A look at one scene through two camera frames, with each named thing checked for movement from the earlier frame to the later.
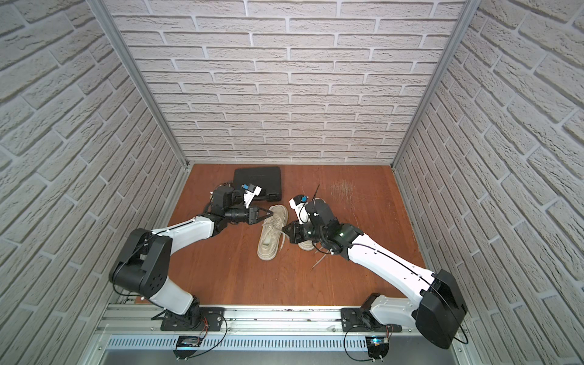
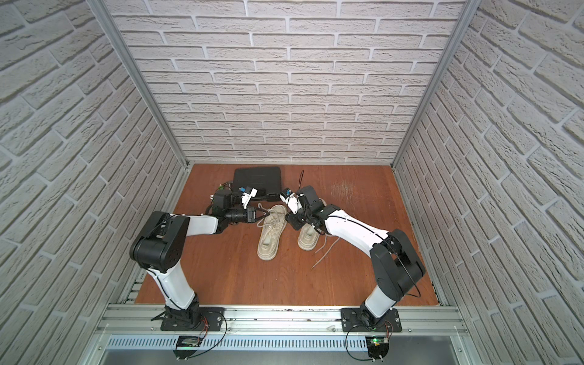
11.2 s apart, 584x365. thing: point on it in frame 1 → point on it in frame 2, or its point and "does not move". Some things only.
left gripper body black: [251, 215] does not move
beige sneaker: [269, 239] does not move
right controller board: [377, 347] does not move
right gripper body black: [300, 233] → [296, 220]
